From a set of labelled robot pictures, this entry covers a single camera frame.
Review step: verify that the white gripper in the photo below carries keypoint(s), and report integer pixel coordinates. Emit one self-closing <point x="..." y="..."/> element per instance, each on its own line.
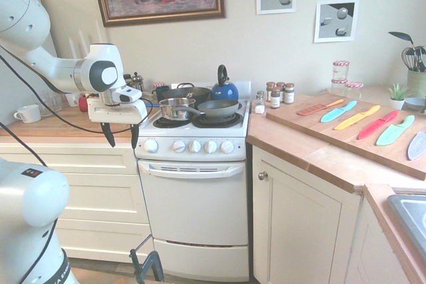
<point x="113" y="113"/>

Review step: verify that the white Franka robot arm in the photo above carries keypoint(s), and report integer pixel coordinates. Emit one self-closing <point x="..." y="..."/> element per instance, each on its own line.
<point x="33" y="64"/>

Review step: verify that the white oven bottom drawer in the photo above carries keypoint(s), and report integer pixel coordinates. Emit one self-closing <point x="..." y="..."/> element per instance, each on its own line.
<point x="203" y="259"/>

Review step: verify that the large white stove knob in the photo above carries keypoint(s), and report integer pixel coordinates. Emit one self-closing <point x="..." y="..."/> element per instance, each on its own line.
<point x="151" y="145"/>

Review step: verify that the black coil burner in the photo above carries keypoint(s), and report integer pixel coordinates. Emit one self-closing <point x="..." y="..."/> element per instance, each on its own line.
<point x="166" y="123"/>
<point x="226" y="121"/>

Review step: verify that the red round container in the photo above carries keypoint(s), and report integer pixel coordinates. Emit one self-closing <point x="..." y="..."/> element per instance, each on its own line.
<point x="83" y="104"/>

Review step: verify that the glass french press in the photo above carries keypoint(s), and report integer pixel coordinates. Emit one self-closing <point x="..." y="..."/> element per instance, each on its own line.
<point x="137" y="82"/>

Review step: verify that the black mug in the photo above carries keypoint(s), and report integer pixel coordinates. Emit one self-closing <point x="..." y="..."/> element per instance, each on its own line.
<point x="159" y="93"/>

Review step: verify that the stainless steel saucepan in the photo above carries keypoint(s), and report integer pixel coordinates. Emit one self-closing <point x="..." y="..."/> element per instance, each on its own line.
<point x="174" y="109"/>

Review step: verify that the small white cup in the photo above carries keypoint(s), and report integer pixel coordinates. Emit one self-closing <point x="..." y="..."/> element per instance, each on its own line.
<point x="71" y="99"/>

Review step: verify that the cream drawer cabinet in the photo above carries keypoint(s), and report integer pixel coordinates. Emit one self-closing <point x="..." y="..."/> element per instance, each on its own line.
<point x="93" y="197"/>

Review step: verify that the clear drinking glass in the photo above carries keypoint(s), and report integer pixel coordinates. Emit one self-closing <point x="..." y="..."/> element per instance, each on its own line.
<point x="53" y="102"/>

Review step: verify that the white electric stove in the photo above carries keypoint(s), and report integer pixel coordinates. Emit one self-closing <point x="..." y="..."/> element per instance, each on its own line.
<point x="199" y="137"/>

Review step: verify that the black wok pan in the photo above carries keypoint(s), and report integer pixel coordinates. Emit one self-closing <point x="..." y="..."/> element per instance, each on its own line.
<point x="196" y="92"/>

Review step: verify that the white ceramic mug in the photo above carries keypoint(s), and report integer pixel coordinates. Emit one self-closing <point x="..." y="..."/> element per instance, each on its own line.
<point x="28" y="113"/>

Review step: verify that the white taper candle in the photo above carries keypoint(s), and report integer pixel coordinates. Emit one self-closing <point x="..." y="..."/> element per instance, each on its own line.
<point x="83" y="44"/>

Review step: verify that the grey frying pan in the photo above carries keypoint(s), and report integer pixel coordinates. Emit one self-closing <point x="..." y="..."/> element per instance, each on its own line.
<point x="221" y="107"/>

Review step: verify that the black bar clamp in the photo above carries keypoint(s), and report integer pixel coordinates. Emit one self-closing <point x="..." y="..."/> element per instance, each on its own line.
<point x="148" y="265"/>

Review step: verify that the glass salt shaker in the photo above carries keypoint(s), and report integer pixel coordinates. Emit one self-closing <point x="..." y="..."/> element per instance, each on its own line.
<point x="259" y="106"/>

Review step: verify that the metal cabinet knob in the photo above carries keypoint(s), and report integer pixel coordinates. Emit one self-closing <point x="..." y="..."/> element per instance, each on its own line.
<point x="263" y="175"/>

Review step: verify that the brown-lid spice jar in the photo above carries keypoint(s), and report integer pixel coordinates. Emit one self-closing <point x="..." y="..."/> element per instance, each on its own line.
<point x="275" y="99"/>
<point x="281" y="87"/>
<point x="270" y="90"/>
<point x="289" y="95"/>

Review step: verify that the wooden cutting board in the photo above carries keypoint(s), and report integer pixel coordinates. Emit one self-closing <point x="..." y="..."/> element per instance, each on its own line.
<point x="313" y="124"/>

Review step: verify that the orange sheathed knife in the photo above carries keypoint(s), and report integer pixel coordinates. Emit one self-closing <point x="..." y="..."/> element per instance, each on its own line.
<point x="314" y="109"/>

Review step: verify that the cream cabinet door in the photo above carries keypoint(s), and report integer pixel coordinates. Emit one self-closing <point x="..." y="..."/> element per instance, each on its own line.
<point x="299" y="224"/>

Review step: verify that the blue sheathed knife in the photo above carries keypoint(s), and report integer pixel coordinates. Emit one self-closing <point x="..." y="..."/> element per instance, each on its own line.
<point x="336" y="113"/>

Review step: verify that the short glass jar checkered lid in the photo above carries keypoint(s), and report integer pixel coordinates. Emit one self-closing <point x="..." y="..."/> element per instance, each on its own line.
<point x="353" y="90"/>
<point x="339" y="87"/>

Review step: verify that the tall glass jar checkered lid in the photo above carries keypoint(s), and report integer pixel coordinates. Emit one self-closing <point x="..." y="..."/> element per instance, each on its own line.
<point x="341" y="71"/>

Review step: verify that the yellow sheathed knife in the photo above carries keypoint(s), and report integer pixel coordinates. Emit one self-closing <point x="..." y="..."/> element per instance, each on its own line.
<point x="352" y="121"/>

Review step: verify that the red sheathed knife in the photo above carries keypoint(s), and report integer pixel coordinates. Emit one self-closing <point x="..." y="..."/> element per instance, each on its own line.
<point x="374" y="127"/>

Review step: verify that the green sheathed knife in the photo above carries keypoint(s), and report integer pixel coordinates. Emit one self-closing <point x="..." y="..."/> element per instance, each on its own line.
<point x="391" y="134"/>

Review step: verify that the small succulent white pot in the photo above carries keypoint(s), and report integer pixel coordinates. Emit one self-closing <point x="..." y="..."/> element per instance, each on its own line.
<point x="397" y="101"/>

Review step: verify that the cream corner cabinet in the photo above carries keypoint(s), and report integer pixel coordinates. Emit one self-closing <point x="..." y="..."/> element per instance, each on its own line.
<point x="376" y="254"/>

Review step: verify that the pale blue bowl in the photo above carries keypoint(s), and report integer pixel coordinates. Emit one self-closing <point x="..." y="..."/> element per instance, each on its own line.
<point x="416" y="103"/>

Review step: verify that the purple sheathed knife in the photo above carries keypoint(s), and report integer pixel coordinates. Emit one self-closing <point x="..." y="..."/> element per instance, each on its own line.
<point x="418" y="147"/>

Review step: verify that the green utensil holder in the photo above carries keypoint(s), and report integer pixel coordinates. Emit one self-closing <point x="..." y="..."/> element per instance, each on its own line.
<point x="417" y="84"/>

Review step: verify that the stainless steel sink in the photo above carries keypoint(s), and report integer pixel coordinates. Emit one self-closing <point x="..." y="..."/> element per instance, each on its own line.
<point x="412" y="214"/>

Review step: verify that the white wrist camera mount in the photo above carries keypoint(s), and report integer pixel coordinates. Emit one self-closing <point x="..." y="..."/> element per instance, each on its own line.
<point x="128" y="95"/>

